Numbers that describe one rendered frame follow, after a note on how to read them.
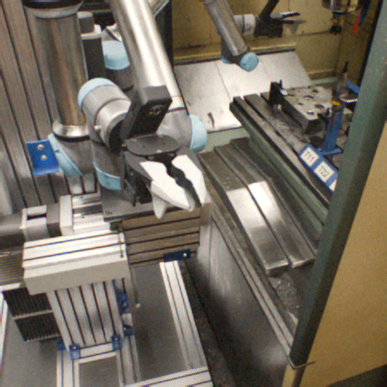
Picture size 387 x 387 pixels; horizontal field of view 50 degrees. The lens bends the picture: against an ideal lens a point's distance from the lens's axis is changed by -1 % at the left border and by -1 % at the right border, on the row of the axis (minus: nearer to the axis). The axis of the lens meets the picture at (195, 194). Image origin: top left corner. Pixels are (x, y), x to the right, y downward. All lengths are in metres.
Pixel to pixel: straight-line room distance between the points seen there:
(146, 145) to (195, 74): 2.22
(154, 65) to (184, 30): 1.94
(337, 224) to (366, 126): 0.22
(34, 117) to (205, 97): 1.59
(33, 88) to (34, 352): 1.26
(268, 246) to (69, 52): 1.08
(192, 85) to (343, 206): 2.00
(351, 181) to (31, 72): 0.80
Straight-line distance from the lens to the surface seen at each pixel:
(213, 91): 2.69
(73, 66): 0.93
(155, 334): 1.99
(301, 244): 1.69
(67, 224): 1.18
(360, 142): 0.74
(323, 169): 1.70
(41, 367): 2.02
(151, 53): 0.82
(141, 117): 0.55
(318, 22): 3.16
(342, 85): 1.66
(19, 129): 1.25
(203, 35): 2.80
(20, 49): 1.14
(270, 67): 2.95
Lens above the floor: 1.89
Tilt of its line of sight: 39 degrees down
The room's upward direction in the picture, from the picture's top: straight up
